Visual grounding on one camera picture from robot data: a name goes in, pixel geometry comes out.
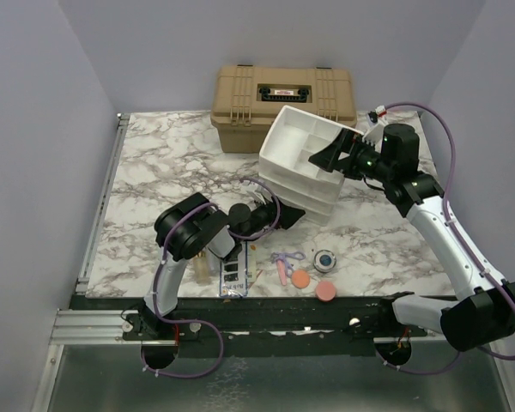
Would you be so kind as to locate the black toolbox handle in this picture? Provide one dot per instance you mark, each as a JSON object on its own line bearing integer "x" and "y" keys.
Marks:
{"x": 299, "y": 95}

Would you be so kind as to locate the pink nail file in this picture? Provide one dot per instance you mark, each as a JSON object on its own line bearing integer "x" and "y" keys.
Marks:
{"x": 281, "y": 272}

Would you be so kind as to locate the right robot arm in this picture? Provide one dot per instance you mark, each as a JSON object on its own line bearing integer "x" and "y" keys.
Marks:
{"x": 484, "y": 308}

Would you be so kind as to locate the pink round makeup sponge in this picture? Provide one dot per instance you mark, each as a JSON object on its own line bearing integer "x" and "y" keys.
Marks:
{"x": 325, "y": 291}

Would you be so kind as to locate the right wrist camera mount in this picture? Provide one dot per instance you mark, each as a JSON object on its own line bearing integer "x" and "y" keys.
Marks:
{"x": 377, "y": 123}

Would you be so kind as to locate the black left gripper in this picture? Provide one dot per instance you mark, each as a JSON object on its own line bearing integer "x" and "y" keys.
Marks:
{"x": 288, "y": 215}

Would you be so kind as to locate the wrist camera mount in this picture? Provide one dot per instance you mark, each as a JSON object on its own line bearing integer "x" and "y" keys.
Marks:
{"x": 257, "y": 193}
{"x": 377, "y": 123}

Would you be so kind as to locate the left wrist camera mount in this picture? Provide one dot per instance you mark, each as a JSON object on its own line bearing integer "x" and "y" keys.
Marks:
{"x": 257, "y": 193}

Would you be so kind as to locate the orange round makeup sponge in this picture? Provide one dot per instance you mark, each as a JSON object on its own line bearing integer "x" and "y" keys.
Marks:
{"x": 300, "y": 279}

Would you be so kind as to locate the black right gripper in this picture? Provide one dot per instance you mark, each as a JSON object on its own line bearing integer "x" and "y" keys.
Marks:
{"x": 329, "y": 157}

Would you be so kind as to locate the white plastic drawer organizer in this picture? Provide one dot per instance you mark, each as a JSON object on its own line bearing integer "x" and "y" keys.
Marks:
{"x": 283, "y": 163}

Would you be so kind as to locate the purple eyelash curler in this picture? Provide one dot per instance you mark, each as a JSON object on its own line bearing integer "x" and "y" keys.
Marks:
{"x": 285, "y": 257}

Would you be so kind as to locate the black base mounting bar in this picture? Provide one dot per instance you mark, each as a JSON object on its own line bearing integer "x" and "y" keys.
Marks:
{"x": 256, "y": 327}

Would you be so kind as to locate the gold cap lotion bottle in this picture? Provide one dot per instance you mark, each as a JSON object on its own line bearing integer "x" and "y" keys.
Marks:
{"x": 202, "y": 269}

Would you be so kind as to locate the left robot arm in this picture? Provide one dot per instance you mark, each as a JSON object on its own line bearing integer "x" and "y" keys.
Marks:
{"x": 195, "y": 225}

